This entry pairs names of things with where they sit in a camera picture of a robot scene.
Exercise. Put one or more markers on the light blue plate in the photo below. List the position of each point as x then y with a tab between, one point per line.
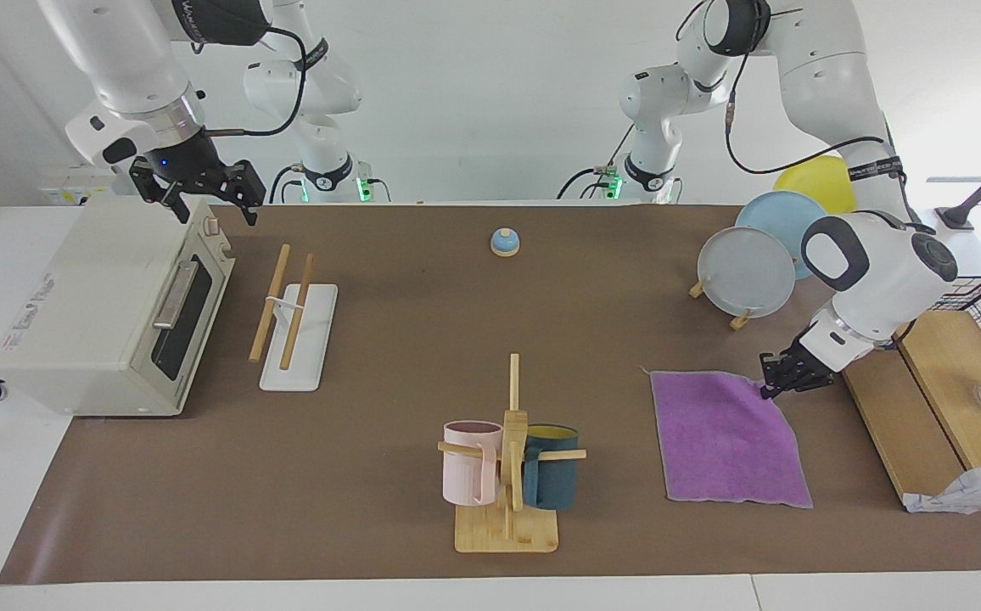
783	216

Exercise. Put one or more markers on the wooden box shelf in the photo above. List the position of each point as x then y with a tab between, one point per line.
957	390

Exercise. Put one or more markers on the pink mug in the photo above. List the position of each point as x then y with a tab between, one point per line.
465	467

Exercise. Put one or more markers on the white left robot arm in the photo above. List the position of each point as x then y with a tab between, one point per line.
821	76

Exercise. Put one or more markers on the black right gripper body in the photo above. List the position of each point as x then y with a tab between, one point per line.
185	165

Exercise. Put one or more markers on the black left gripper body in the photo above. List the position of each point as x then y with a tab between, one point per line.
813	361

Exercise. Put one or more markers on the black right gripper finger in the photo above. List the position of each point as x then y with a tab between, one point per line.
246	187
155	191

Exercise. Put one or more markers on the small blue round cup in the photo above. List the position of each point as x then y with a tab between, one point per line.
505	244

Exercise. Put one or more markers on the white marbled cloth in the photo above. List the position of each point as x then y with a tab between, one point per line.
978	492

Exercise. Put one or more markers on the cream toaster oven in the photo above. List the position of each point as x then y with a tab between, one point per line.
92	322

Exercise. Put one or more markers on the brown table mat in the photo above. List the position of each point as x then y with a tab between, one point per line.
423	339

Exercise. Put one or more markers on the grey plate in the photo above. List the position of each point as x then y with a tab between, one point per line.
745	271

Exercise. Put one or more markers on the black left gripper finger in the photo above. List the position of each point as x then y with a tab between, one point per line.
775	390
772	367

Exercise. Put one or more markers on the purple grey-backed towel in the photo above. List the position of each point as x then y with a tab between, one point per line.
728	441

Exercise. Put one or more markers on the yellow plate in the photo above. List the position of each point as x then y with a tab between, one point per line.
821	178

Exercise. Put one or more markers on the wooden mug tree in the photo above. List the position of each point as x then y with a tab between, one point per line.
512	526

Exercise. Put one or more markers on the wooden plate rack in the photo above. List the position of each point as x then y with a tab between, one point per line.
741	321

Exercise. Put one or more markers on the white power strip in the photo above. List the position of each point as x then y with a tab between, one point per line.
75	182

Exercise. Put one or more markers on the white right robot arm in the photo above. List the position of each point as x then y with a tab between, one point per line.
130	59

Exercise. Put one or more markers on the dark teal mug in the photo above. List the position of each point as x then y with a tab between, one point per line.
552	475

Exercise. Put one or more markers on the white wooden-bar towel rack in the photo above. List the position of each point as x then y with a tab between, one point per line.
299	339

